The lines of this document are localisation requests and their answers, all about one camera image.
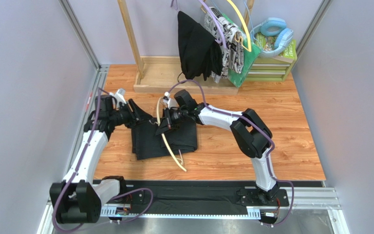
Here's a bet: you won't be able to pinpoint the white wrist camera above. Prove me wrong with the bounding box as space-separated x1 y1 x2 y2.
109 88 127 108
162 92 179 109

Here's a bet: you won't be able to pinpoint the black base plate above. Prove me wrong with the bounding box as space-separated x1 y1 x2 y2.
107 187 149 207
236 188 291 207

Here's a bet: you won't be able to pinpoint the light blue headphones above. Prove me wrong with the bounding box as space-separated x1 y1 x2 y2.
250 18 294 58

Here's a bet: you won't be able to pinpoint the purple plastic hanger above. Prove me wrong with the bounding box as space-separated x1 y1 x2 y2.
170 0 228 50

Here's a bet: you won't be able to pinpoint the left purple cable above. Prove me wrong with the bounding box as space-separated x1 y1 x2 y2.
52 87 153 233

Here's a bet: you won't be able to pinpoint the aluminium frame rail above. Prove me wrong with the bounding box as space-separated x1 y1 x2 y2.
100 181 340 220

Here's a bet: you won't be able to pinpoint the black white patterned garment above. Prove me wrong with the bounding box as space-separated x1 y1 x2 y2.
204 7 244 83

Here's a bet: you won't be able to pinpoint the black hanging garment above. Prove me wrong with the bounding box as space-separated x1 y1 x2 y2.
177 11 223 80

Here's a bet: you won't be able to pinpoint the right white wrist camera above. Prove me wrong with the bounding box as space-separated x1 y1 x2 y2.
162 92 179 109

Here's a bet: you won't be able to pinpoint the green book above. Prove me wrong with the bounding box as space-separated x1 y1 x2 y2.
256 32 297 63

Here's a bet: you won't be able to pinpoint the green tote bag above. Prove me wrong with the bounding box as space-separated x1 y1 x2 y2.
223 13 261 88

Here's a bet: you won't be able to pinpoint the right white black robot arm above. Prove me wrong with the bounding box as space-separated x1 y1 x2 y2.
156 89 279 200

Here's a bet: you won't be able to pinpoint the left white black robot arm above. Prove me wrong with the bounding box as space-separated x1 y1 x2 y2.
49 94 152 225

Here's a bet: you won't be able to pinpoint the black cloth strip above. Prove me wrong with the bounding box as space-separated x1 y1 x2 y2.
93 180 324 215

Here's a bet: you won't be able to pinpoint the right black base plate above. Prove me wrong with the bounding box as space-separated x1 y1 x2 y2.
236 188 291 207

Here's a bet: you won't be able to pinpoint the yellow plastic hanger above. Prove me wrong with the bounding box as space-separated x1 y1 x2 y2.
225 0 252 53

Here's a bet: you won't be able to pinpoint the black denim trousers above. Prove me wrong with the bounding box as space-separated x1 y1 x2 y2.
131 114 199 161

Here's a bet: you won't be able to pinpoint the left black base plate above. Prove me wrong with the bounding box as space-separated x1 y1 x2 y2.
107 187 149 207

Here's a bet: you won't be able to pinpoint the wooden clothes rack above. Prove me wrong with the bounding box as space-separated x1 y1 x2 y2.
117 0 254 95

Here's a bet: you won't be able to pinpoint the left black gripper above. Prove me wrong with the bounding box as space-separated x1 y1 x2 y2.
109 98 153 129

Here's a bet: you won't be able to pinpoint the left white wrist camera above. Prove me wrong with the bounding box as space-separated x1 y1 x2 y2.
109 88 127 108

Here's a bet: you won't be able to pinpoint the cream plastic hanger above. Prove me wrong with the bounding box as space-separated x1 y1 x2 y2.
155 97 187 172

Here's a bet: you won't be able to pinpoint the green wooden drawer box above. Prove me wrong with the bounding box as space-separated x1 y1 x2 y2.
245 57 297 82

